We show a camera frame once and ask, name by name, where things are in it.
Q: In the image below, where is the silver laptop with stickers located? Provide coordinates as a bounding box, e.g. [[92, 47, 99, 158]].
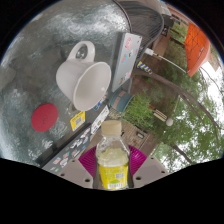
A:
[[111, 32, 143, 93]]

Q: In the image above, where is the white ceramic mug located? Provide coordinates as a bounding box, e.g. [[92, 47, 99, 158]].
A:
[[55, 40, 112, 112]]

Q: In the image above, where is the yellow-labelled clear drink bottle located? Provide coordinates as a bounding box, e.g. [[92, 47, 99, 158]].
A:
[[95, 119, 131, 191]]

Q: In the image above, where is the small blue sticker card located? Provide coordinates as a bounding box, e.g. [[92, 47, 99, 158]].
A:
[[93, 94, 108, 112]]

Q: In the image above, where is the blue yellow striped cone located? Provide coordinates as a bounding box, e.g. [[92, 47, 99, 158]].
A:
[[136, 59, 153, 75]]

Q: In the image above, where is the grey wicker chair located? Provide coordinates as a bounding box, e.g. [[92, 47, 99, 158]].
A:
[[113, 0, 166, 51]]

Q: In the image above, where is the yellow square card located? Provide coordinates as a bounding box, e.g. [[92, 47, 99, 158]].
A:
[[69, 110, 86, 132]]

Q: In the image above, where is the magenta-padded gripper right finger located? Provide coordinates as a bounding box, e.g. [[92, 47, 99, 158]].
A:
[[128, 145, 169, 188]]

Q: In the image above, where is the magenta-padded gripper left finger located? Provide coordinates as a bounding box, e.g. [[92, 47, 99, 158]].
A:
[[56, 145, 101, 190]]

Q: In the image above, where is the flat round red coaster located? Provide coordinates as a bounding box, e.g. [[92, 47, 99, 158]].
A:
[[31, 103, 60, 133]]

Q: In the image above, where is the globe-topped striped lamp post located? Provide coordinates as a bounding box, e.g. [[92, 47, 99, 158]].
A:
[[148, 105, 174, 127]]

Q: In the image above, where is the green plant in blue pot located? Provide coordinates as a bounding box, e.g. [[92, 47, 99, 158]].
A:
[[109, 89, 161, 133]]

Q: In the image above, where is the white sticker sheet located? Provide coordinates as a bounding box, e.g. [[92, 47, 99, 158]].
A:
[[90, 105, 110, 135]]

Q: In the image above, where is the black laptop with stickers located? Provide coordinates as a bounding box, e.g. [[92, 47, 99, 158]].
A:
[[34, 124, 93, 173]]

